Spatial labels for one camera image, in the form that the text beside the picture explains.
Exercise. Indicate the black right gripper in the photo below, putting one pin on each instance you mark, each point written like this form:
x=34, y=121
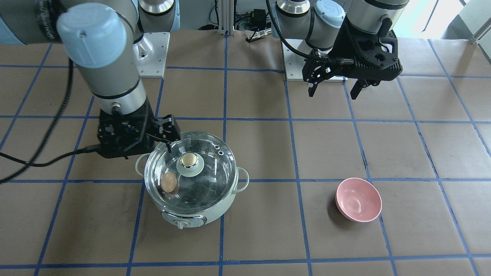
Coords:
x=166, y=129

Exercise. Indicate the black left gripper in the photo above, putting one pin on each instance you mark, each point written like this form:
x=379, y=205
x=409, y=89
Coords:
x=344, y=45

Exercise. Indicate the brown egg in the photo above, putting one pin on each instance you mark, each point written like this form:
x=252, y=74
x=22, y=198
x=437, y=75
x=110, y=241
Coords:
x=168, y=182

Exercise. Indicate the glass pot lid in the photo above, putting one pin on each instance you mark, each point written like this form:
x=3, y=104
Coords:
x=204, y=166

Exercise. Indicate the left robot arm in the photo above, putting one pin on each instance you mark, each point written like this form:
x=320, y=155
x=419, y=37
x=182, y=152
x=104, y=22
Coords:
x=318, y=23

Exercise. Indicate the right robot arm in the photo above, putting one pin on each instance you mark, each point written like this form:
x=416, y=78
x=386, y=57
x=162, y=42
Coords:
x=105, y=39

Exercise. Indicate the pale green electric pot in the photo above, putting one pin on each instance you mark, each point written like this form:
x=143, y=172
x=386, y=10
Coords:
x=202, y=217

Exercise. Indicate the black power adapter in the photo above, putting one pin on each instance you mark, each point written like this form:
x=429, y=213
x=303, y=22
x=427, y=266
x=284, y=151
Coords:
x=258, y=17

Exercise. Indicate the pink bowl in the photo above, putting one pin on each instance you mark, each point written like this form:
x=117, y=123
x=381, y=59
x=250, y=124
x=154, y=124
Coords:
x=358, y=200

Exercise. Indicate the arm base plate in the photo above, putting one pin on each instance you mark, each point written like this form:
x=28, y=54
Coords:
x=150, y=53
x=294, y=63

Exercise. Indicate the aluminium frame post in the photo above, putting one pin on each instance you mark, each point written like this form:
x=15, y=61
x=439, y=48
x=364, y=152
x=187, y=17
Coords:
x=226, y=17

